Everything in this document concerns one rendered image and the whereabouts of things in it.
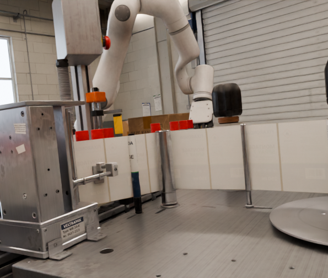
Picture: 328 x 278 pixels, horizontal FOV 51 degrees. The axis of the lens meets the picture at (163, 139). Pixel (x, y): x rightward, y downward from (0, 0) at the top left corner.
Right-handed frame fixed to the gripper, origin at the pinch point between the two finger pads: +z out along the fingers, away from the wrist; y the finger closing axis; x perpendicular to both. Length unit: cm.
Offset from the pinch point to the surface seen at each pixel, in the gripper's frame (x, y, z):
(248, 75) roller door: 361, -100, -207
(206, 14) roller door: 333, -165, -319
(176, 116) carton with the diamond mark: 9.3, -18.0, -13.8
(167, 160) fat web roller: -57, 20, 23
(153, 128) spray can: -35.8, 0.0, 7.2
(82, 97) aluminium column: -56, -14, 2
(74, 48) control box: -71, -4, -5
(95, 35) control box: -68, 0, -10
